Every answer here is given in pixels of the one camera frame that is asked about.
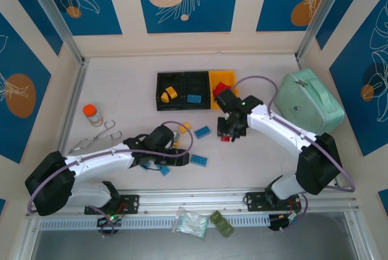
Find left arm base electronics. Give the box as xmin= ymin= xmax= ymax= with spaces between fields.
xmin=96 ymin=211 xmax=124 ymax=237

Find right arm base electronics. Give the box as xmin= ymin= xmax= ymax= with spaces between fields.
xmin=268 ymin=213 xmax=301 ymax=234

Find yellow plastic bin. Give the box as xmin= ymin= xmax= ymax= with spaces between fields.
xmin=209 ymin=70 xmax=239 ymax=111

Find black plastic bin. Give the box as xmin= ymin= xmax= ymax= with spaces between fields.
xmin=182 ymin=71 xmax=212 ymax=111
xmin=156 ymin=72 xmax=185 ymax=112

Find metal scissor tongs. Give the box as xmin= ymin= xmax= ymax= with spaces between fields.
xmin=69 ymin=119 xmax=123 ymax=155

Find clear plastic zip bag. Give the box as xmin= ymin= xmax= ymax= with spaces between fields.
xmin=171 ymin=207 xmax=210 ymax=239

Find mint green zip bag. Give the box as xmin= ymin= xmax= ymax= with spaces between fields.
xmin=274 ymin=68 xmax=346 ymax=144

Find orange lid glass jar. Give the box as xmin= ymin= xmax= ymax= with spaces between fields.
xmin=83 ymin=104 xmax=104 ymax=127

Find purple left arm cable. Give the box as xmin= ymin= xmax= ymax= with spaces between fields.
xmin=27 ymin=121 xmax=195 ymax=215

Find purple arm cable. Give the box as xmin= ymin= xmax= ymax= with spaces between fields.
xmin=27 ymin=121 xmax=195 ymax=215
xmin=232 ymin=75 xmax=356 ymax=233

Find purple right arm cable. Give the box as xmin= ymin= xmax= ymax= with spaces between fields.
xmin=232 ymin=75 xmax=356 ymax=233

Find long aluminium mounting rail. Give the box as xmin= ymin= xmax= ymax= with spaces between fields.
xmin=25 ymin=186 xmax=356 ymax=217

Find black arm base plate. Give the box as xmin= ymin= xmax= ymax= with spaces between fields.
xmin=244 ymin=192 xmax=301 ymax=212
xmin=84 ymin=195 xmax=140 ymax=215

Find slotted grey cable duct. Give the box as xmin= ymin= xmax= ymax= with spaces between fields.
xmin=39 ymin=213 xmax=271 ymax=231

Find aluminium frame post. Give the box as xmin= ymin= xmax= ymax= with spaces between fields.
xmin=22 ymin=0 xmax=85 ymax=64
xmin=295 ymin=0 xmax=349 ymax=61

